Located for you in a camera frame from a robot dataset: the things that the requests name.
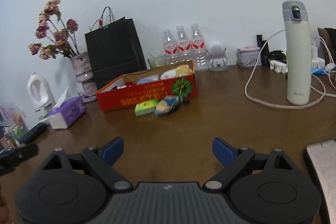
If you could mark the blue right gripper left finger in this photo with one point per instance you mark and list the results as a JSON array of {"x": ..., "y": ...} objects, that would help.
[{"x": 111, "y": 151}]

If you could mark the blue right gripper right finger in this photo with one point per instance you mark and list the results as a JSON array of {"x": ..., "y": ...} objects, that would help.
[{"x": 224, "y": 152}]

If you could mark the green yellow snack packet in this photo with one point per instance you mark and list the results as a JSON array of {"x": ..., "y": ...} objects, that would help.
[{"x": 146, "y": 107}]

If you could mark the blue snack packet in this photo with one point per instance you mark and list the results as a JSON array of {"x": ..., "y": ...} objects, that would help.
[{"x": 168, "y": 104}]

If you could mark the purple cloth pouch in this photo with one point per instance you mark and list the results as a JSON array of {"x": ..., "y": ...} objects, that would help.
[{"x": 148, "y": 79}]

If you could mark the yellow white plush toy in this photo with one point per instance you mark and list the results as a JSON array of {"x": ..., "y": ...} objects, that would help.
[{"x": 182, "y": 70}]

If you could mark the white tissue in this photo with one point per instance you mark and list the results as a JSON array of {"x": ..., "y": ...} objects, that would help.
[{"x": 121, "y": 87}]

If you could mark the black remote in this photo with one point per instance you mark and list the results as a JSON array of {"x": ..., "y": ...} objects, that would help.
[{"x": 33, "y": 133}]

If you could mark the white detergent jug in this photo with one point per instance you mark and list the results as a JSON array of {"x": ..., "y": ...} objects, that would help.
[{"x": 41, "y": 96}]

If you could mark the purple tissue pack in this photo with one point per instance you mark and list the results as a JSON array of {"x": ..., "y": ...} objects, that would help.
[{"x": 67, "y": 110}]

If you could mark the red orange cardboard box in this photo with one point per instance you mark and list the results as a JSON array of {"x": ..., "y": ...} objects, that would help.
[{"x": 111, "y": 98}]

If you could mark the mottled purple vase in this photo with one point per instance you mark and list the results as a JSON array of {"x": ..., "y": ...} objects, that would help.
[{"x": 84, "y": 75}]

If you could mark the right water bottle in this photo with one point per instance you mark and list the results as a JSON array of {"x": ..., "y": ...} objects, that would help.
[{"x": 199, "y": 50}]

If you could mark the water bottle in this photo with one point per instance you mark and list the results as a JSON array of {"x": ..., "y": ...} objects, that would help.
[
  {"x": 199, "y": 50},
  {"x": 170, "y": 47},
  {"x": 184, "y": 44}
]

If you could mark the small tin box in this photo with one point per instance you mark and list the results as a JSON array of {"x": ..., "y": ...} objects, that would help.
[{"x": 248, "y": 56}]

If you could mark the white power strip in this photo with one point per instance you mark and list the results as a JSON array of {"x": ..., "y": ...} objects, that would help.
[{"x": 278, "y": 67}]

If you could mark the black paper bag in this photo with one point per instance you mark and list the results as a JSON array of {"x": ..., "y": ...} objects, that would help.
[{"x": 114, "y": 49}]

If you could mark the glass cup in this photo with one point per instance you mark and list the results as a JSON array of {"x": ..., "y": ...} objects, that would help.
[{"x": 156, "y": 61}]

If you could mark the white astronaut speaker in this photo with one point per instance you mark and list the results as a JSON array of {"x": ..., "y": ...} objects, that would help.
[{"x": 217, "y": 54}]

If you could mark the middle water bottle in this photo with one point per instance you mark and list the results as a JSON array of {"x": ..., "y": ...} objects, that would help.
[{"x": 184, "y": 44}]

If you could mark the black box pair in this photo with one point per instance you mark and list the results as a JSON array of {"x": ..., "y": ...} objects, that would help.
[{"x": 264, "y": 50}]

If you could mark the left water bottle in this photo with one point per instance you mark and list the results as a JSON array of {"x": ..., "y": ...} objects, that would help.
[{"x": 170, "y": 47}]

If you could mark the white thermos bottle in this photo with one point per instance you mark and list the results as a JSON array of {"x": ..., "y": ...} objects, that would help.
[{"x": 298, "y": 52}]

